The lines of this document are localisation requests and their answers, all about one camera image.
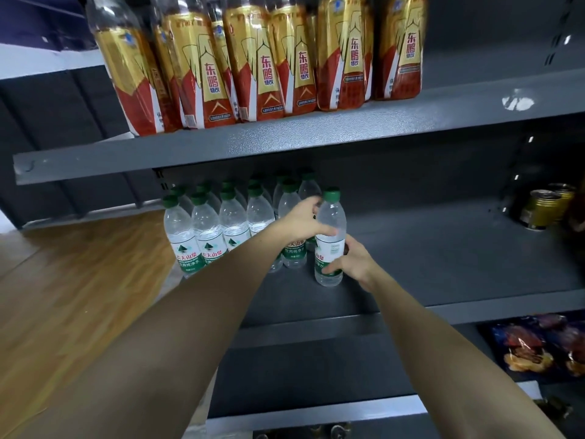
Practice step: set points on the person's right hand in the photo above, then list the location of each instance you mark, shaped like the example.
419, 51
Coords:
358, 267

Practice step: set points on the row of shelved water bottles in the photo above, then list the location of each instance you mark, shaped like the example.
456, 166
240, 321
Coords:
205, 233

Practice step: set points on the pile of shiny yellow cans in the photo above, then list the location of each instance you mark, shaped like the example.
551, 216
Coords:
541, 210

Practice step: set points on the dark grey partition panels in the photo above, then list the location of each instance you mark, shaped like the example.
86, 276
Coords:
55, 118

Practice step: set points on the water bottle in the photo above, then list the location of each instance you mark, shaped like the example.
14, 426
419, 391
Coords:
330, 251

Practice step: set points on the person's left forearm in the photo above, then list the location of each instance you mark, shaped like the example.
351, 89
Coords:
160, 352

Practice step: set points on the pile of blue orange snack packets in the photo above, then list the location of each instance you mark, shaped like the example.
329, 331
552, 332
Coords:
530, 352

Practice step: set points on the scattered gold drink cans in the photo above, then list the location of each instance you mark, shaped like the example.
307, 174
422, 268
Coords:
555, 406

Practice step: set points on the person's right forearm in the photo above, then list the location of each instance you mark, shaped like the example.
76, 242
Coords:
457, 370

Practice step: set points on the person's left hand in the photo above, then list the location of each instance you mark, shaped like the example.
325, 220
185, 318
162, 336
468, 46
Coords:
301, 224

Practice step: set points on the dark grey metal shelf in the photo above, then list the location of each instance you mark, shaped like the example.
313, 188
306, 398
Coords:
434, 246

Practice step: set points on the row of gold red drink bottles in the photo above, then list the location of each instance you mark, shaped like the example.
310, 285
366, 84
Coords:
251, 63

